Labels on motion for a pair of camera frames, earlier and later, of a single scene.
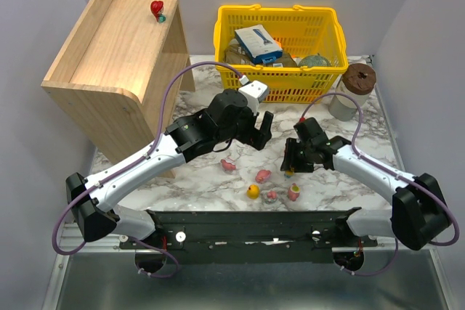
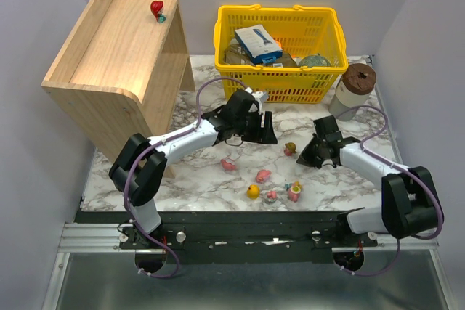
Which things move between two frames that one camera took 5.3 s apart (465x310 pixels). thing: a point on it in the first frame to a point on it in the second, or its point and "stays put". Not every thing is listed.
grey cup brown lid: x=358 y=81 stays put
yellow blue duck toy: x=290 y=173 to x=288 y=185
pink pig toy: x=262 y=176 stays put
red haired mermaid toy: x=157 y=8 stays put
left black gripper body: x=252 y=132 stays put
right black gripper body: x=296 y=154 to x=319 y=151
